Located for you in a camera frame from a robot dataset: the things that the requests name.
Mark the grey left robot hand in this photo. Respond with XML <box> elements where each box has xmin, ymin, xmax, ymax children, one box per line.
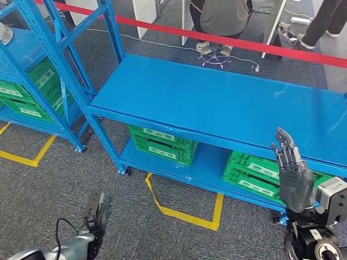
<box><xmin>93</xmin><ymin>195</ymin><xmax>113</xmax><ymax>234</ymax></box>

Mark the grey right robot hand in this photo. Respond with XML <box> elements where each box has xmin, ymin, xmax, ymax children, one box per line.
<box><xmin>270</xmin><ymin>127</ymin><xmax>316</xmax><ymax>214</ymax></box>

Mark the blue metal shelf rack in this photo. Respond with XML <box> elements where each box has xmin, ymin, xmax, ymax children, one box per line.
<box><xmin>14</xmin><ymin>0</ymin><xmax>347</xmax><ymax>225</ymax></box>
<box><xmin>0</xmin><ymin>0</ymin><xmax>95</xmax><ymax>153</ymax></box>

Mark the green plastic crate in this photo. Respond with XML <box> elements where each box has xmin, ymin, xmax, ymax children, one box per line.
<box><xmin>222</xmin><ymin>151</ymin><xmax>335</xmax><ymax>205</ymax></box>
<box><xmin>2</xmin><ymin>84</ymin><xmax>74</xmax><ymax>123</ymax></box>
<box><xmin>127</xmin><ymin>125</ymin><xmax>199</xmax><ymax>167</ymax></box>
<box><xmin>0</xmin><ymin>57</ymin><xmax>61</xmax><ymax>105</ymax></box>

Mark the yellow floor tape square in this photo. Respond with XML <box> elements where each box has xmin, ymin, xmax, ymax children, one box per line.
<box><xmin>0</xmin><ymin>122</ymin><xmax>57</xmax><ymax>168</ymax></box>

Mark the loose yellow tape strip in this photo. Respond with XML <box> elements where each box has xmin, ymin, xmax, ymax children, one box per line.
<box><xmin>145</xmin><ymin>173</ymin><xmax>225</xmax><ymax>231</ymax></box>

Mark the black bag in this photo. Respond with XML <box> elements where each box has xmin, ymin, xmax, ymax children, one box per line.
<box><xmin>267</xmin><ymin>22</ymin><xmax>299</xmax><ymax>62</ymax></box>

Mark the white board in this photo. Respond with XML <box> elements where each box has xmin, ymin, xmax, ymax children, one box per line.
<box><xmin>262</xmin><ymin>0</ymin><xmax>287</xmax><ymax>59</ymax></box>

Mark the white power strip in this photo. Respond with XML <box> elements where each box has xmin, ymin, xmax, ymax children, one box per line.
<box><xmin>290</xmin><ymin>16</ymin><xmax>311</xmax><ymax>26</ymax></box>

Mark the office chair base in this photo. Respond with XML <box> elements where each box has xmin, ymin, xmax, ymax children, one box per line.
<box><xmin>197</xmin><ymin>50</ymin><xmax>232</xmax><ymax>69</ymax></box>

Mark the person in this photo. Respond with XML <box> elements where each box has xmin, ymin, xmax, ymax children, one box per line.
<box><xmin>189</xmin><ymin>0</ymin><xmax>253</xmax><ymax>57</ymax></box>
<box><xmin>296</xmin><ymin>0</ymin><xmax>347</xmax><ymax>50</ymax></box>

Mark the white desk panel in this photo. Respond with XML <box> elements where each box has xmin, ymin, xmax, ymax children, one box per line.
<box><xmin>65</xmin><ymin>0</ymin><xmax>100</xmax><ymax>26</ymax></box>
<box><xmin>132</xmin><ymin>0</ymin><xmax>158</xmax><ymax>39</ymax></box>
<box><xmin>181</xmin><ymin>0</ymin><xmax>194</xmax><ymax>46</ymax></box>

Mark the silver wheel cover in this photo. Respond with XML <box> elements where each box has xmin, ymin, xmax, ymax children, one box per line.
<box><xmin>0</xmin><ymin>22</ymin><xmax>14</xmax><ymax>46</ymax></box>

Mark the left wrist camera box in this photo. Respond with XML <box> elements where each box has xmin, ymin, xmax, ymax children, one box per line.
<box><xmin>83</xmin><ymin>190</ymin><xmax>105</xmax><ymax>223</ymax></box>

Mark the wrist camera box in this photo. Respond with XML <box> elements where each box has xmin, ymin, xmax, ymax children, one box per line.
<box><xmin>315</xmin><ymin>177</ymin><xmax>347</xmax><ymax>227</ymax></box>
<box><xmin>83</xmin><ymin>190</ymin><xmax>105</xmax><ymax>223</ymax></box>

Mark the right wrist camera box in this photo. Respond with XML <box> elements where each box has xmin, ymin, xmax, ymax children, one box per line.
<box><xmin>315</xmin><ymin>177</ymin><xmax>347</xmax><ymax>227</ymax></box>

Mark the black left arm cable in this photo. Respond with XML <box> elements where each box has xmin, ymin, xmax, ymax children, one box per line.
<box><xmin>55</xmin><ymin>218</ymin><xmax>91</xmax><ymax>260</ymax></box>

